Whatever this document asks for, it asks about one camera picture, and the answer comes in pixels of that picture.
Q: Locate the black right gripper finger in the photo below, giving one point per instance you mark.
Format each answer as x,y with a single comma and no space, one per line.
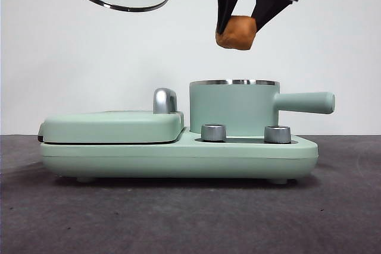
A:
226,1
271,4

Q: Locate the brown potato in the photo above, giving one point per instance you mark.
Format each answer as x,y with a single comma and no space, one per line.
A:
236,34

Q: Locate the silver control knob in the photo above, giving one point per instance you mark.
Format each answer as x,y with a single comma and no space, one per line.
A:
213,133
277,135

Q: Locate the mint green grill cover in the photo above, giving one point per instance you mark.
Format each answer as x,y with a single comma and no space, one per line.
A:
113,127

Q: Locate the mint green breakfast maker base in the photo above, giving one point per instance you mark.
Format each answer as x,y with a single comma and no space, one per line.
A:
149,160

